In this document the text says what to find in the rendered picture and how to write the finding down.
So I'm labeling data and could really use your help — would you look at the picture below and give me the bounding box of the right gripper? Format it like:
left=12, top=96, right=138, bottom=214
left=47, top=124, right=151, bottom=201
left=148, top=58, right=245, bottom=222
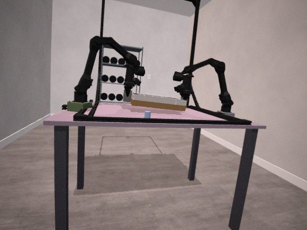
left=124, top=73, right=135, bottom=97

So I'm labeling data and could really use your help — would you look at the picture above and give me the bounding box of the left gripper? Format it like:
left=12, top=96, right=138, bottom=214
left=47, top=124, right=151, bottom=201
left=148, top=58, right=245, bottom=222
left=177, top=82, right=194, bottom=99

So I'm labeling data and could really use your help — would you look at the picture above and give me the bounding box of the wooden maze board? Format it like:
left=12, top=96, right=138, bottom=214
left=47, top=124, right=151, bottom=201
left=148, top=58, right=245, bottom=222
left=122, top=89, right=188, bottom=111

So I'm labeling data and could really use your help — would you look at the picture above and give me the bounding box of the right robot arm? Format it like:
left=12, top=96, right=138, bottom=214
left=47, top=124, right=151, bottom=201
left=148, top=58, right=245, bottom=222
left=73, top=36, right=145, bottom=103

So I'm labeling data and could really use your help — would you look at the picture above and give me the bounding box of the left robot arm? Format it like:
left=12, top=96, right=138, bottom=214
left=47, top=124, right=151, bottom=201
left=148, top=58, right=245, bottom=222
left=173, top=58, right=233, bottom=113

